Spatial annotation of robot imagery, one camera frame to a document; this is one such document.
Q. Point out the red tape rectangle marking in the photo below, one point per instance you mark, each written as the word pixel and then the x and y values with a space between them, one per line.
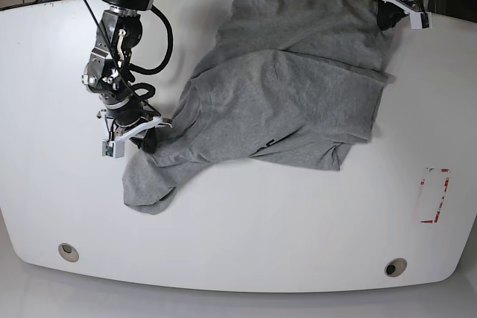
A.
pixel 431 194

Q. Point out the right table cable grommet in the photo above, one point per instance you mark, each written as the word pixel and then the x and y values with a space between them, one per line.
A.
pixel 395 267

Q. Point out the grey t-shirt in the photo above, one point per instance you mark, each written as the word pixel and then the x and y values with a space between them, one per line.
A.
pixel 292 82

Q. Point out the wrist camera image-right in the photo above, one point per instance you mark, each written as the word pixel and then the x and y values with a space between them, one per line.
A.
pixel 420 20

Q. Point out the left table cable grommet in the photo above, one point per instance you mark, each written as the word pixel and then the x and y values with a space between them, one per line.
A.
pixel 68 253

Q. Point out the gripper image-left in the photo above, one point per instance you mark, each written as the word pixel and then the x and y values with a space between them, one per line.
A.
pixel 134 121

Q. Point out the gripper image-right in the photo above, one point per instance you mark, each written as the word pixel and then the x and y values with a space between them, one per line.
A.
pixel 390 12

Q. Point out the table cable grommet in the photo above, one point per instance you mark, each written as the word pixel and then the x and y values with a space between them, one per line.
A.
pixel 395 267
pixel 68 253

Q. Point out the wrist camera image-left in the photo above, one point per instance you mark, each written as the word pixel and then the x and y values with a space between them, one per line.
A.
pixel 113 149

